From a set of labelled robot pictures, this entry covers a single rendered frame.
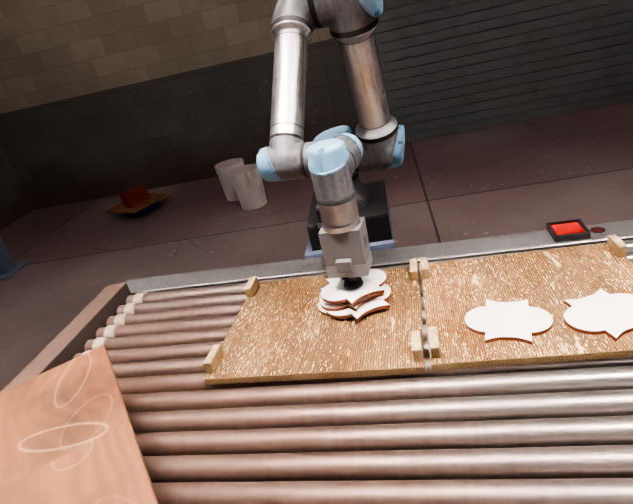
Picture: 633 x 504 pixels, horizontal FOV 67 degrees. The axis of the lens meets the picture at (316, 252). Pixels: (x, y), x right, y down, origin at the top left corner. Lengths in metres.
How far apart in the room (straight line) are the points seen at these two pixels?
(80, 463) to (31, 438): 0.12
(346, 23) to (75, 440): 0.96
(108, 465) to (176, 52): 5.51
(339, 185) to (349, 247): 0.13
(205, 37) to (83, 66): 1.50
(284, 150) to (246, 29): 4.77
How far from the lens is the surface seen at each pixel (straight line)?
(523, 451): 0.76
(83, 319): 1.35
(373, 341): 0.92
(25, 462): 0.82
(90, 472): 0.74
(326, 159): 0.88
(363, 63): 1.24
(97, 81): 6.45
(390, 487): 0.72
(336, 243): 0.95
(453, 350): 0.88
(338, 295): 1.00
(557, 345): 0.90
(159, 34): 6.05
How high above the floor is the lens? 1.49
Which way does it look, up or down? 25 degrees down
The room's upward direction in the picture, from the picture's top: 13 degrees counter-clockwise
